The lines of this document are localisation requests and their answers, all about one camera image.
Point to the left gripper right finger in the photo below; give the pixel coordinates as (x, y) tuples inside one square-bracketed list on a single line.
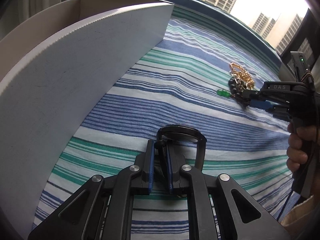
[(173, 161)]

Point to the striped blue green bedsheet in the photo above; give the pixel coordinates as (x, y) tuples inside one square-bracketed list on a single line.
[(244, 180)]

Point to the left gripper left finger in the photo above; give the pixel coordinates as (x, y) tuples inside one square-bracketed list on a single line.
[(143, 171)]

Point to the green gem ornament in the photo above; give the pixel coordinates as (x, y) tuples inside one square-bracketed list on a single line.
[(223, 93)]

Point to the white cardboard box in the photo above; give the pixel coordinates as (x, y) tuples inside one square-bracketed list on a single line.
[(55, 67)]

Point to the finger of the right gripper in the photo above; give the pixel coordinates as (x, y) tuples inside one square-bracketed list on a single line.
[(270, 107), (249, 95)]

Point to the black oval bangle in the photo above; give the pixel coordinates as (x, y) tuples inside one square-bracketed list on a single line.
[(186, 134)]

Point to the person's right hand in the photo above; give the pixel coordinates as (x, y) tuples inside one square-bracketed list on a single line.
[(297, 156)]

